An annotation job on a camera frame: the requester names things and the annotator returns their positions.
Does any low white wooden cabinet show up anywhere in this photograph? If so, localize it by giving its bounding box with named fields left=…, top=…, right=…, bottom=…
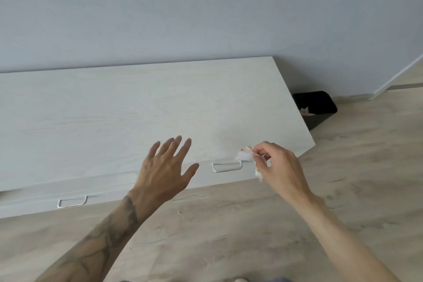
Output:
left=0, top=56, right=316, bottom=219

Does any white door frame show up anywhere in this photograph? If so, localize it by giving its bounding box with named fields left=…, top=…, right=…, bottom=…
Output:
left=369, top=55, right=423, bottom=100

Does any person's left hand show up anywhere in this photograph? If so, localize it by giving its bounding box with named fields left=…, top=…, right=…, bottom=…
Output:
left=127, top=135, right=200, bottom=223

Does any person's right hand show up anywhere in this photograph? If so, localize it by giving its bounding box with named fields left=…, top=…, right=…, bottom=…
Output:
left=252, top=141, right=326, bottom=209

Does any grey door threshold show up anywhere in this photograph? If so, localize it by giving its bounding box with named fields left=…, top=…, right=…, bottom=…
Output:
left=386, top=82, right=423, bottom=91

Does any person's left forearm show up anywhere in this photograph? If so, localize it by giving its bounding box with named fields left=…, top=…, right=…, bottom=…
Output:
left=34, top=194, right=156, bottom=282

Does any person's right forearm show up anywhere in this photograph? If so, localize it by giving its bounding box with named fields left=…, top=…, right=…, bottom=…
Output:
left=299, top=194, right=402, bottom=282

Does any black trash bin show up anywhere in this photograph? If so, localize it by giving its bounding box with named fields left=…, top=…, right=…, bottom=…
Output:
left=292, top=90, right=338, bottom=131

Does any white stained wipe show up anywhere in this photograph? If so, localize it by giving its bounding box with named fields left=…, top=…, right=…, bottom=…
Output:
left=234, top=146, right=272, bottom=182

